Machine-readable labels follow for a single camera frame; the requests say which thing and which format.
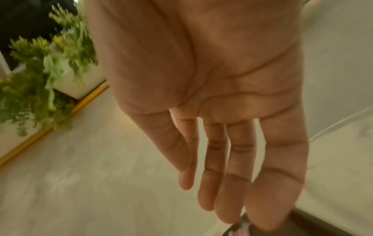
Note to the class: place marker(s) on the yellow wall trim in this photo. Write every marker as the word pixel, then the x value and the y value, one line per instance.
pixel 58 122

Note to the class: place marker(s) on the brown plastic tray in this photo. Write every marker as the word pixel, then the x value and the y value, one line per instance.
pixel 306 225

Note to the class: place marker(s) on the person's right hand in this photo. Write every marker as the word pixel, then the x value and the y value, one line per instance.
pixel 204 69

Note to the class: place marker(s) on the hanging green plant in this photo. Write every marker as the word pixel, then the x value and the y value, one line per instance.
pixel 35 80

